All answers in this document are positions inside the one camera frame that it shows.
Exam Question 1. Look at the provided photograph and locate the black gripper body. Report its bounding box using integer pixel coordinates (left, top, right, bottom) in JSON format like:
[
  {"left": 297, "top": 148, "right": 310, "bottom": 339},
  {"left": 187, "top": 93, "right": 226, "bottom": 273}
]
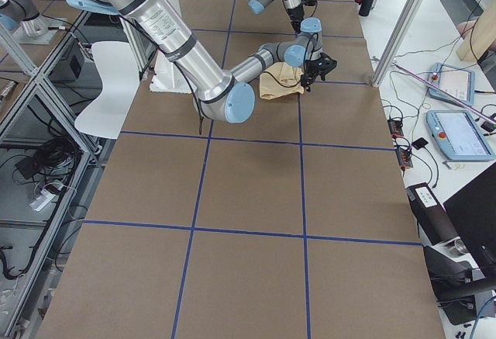
[
  {"left": 286, "top": 0, "right": 318, "bottom": 32},
  {"left": 300, "top": 53, "right": 337, "bottom": 85}
]

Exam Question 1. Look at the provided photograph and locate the beige long-sleeve printed shirt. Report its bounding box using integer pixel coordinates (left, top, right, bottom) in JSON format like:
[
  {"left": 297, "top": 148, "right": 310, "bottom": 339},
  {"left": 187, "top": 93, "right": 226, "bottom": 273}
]
[{"left": 259, "top": 62, "right": 304, "bottom": 100}]

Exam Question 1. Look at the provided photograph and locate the orange circuit board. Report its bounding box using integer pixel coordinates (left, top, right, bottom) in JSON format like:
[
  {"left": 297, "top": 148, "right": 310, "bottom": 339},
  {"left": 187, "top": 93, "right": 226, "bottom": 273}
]
[{"left": 387, "top": 119, "right": 404, "bottom": 138}]

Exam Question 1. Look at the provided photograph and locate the blue teach pendant far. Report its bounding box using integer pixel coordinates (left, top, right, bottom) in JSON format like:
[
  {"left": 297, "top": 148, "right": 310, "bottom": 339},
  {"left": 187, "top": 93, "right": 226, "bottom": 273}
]
[{"left": 428, "top": 62, "right": 475, "bottom": 106}]

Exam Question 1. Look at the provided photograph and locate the blue teach pendant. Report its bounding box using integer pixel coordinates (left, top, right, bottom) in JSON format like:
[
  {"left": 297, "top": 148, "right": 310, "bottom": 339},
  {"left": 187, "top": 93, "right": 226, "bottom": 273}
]
[
  {"left": 428, "top": 62, "right": 475, "bottom": 106},
  {"left": 426, "top": 110, "right": 495, "bottom": 162}
]

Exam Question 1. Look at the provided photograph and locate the blue teach pendant near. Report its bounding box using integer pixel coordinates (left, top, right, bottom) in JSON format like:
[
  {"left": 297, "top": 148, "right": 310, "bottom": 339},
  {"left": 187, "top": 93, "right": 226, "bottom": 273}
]
[{"left": 426, "top": 110, "right": 495, "bottom": 162}]

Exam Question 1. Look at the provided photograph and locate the white plastic chair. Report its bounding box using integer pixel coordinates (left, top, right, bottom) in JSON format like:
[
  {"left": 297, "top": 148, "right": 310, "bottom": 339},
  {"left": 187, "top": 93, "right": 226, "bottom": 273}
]
[{"left": 74, "top": 41, "right": 140, "bottom": 139}]

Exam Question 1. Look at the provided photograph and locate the black monitor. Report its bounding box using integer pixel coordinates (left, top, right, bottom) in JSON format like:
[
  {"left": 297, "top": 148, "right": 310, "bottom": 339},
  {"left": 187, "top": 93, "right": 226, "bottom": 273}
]
[{"left": 444, "top": 165, "right": 496, "bottom": 276}]

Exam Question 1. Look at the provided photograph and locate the white power strip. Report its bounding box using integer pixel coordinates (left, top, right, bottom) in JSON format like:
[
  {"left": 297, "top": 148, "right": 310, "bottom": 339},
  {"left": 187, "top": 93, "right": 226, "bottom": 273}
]
[{"left": 29, "top": 186, "right": 60, "bottom": 212}]

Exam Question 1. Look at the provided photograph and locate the aluminium frame post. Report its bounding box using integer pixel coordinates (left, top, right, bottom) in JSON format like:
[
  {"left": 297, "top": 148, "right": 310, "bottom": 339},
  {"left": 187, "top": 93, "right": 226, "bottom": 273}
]
[{"left": 370, "top": 0, "right": 423, "bottom": 88}]

